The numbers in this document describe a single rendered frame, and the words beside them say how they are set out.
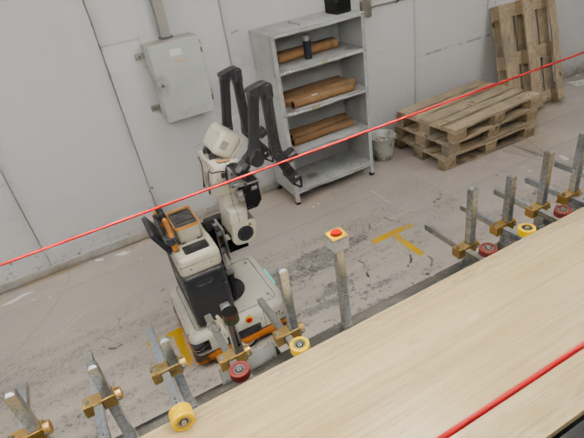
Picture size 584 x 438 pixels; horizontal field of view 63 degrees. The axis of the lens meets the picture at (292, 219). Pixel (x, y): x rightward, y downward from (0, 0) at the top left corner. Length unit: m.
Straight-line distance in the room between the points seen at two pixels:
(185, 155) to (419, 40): 2.69
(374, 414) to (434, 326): 0.46
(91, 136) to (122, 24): 0.90
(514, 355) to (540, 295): 0.35
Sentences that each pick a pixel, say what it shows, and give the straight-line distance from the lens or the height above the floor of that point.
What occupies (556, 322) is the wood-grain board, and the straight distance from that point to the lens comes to 2.07.
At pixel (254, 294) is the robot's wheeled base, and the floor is 0.28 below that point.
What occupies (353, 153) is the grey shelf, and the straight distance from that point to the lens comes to 5.07.
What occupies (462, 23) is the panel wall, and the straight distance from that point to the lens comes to 5.81.
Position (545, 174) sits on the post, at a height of 1.04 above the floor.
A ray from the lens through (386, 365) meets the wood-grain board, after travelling 1.84.
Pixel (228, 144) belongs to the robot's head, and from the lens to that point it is 2.68.
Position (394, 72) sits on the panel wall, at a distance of 5.29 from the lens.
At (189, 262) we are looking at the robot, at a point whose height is 0.79.
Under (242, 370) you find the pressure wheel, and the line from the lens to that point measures 1.90.
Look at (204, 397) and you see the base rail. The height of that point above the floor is 0.70.
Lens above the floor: 2.31
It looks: 32 degrees down
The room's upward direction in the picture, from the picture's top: 10 degrees counter-clockwise
